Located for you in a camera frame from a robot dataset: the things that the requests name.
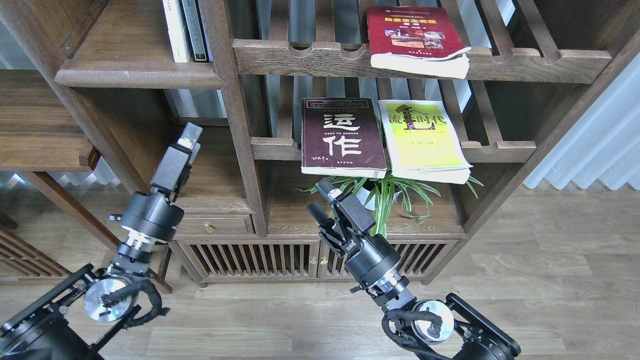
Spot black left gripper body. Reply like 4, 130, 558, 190
109, 145, 191, 242

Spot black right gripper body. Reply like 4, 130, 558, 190
318, 193, 402, 294

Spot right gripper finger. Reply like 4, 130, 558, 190
306, 202, 333, 231
315, 177, 343, 202

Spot maroon book white characters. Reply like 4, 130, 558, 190
301, 97, 387, 179

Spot yellow green book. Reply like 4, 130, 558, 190
378, 99, 472, 184

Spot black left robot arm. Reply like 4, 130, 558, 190
0, 122, 202, 360

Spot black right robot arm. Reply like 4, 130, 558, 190
307, 178, 521, 360

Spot red book on top shelf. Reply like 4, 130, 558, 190
366, 6, 471, 79

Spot white plant pot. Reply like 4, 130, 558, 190
352, 177, 402, 212

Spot brass drawer knob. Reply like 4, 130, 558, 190
203, 222, 215, 234

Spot green spider plant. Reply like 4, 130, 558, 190
295, 167, 485, 239

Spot dark green upright book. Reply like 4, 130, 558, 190
181, 0, 210, 62

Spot white upright book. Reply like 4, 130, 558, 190
162, 0, 191, 63

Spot dark wooden bookshelf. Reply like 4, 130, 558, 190
1, 0, 639, 287

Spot white curtain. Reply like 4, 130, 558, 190
523, 55, 640, 191

